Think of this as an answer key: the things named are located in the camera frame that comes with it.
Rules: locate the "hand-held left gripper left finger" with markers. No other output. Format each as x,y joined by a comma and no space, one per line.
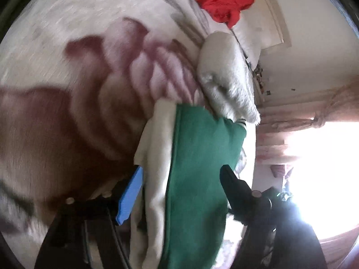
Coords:
129,199

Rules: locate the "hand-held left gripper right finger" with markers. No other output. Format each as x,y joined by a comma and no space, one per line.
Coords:
235,190

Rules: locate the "green and cream varsity jacket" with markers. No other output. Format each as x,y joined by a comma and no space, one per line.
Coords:
196,173

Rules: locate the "maroon garment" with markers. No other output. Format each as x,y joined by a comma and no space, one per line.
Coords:
279,170

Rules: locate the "tied pink curtain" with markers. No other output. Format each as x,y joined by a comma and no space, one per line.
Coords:
294,123

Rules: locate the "white nightstand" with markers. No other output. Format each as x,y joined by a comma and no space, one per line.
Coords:
260,81

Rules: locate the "folded fluffy white blanket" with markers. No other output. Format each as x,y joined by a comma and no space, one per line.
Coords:
224,75

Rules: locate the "white pillow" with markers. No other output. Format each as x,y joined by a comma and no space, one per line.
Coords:
258,42

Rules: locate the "cream bed headboard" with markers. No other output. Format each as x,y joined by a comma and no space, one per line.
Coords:
276,11

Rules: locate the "floral purple bed sheet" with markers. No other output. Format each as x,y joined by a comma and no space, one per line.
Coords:
70,19

